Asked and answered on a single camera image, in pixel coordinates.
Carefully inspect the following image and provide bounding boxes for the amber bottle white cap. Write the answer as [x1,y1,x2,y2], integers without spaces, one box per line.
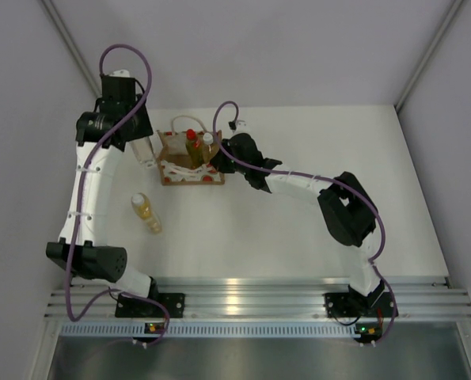
[202,132,216,165]

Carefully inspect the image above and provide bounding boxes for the yellow bottle red cap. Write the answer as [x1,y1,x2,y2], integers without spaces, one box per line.
[185,129,203,169]

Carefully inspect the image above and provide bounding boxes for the clear bottle grey cap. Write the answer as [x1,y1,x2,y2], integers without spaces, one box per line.
[130,136,157,169]

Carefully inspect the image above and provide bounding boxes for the red dotted canvas bag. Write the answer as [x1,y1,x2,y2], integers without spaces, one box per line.
[158,115,225,186]

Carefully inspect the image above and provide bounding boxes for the amber bottle clear cap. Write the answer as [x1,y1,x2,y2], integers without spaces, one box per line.
[131,193,162,234]

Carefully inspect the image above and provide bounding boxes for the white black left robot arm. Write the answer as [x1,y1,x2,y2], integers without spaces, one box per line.
[46,70,161,317]

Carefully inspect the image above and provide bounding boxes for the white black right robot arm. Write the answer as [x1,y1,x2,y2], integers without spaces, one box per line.
[210,132,385,317]

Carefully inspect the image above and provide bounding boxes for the cream flat refill pouch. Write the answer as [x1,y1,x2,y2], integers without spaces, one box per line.
[164,132,188,155]

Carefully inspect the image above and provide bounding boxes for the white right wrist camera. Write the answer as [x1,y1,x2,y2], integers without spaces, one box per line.
[229,120,249,134]

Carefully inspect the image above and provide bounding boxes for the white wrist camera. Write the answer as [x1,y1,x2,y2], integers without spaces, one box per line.
[109,69,131,78]
[229,120,249,134]

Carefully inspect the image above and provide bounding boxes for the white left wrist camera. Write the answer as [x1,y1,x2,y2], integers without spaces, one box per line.
[109,69,131,78]

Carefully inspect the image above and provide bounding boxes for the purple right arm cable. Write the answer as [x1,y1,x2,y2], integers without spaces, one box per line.
[211,101,399,344]

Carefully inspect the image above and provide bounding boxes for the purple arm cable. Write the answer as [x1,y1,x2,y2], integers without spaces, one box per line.
[211,101,399,344]
[65,44,171,349]

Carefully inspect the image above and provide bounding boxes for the left aluminium frame post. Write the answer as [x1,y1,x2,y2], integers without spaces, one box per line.
[38,0,102,99]

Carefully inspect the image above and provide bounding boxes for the aluminium frame post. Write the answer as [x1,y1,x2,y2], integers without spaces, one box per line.
[38,0,102,99]
[394,0,468,115]

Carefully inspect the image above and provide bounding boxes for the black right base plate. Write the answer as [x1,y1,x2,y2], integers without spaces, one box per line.
[324,292,395,319]

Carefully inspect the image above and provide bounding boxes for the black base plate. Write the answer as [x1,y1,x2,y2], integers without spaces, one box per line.
[115,293,186,318]
[324,292,395,319]

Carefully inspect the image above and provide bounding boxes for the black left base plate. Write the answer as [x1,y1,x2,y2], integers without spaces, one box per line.
[115,293,186,318]

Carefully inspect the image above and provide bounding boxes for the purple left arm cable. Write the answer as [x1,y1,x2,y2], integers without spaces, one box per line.
[65,44,171,349]

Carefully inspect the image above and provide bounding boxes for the aluminium mounting rail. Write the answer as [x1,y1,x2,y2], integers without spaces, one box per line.
[44,276,471,320]

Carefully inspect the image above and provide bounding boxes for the white slotted cable duct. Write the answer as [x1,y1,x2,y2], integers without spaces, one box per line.
[60,321,360,338]

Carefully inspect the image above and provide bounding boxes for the right aluminium frame post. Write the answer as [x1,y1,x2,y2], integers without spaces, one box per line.
[394,0,468,115]

